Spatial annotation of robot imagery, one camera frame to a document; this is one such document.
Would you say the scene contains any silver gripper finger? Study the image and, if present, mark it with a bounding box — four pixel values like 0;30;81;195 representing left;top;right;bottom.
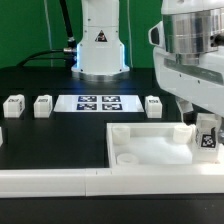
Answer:
175;97;196;125
217;117;224;145

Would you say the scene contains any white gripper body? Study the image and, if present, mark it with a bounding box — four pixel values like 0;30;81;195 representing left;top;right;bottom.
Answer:
148;21;224;117

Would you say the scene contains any white square table top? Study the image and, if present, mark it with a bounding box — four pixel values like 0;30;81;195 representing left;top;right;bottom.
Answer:
107;123;224;168

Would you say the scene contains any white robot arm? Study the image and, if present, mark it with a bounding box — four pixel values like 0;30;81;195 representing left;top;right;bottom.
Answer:
72;0;224;144

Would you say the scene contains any white sheet with tags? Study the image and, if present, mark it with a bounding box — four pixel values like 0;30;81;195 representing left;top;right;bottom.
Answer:
54;95;144;112

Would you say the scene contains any white front obstacle bar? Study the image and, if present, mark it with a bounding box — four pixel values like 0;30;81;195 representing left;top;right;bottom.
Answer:
0;164;224;198

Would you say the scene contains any white block at left edge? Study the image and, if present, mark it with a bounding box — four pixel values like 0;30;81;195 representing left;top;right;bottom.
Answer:
0;127;3;147

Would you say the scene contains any black cable bundle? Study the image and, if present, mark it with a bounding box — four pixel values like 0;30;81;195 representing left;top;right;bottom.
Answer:
16;0;78;69

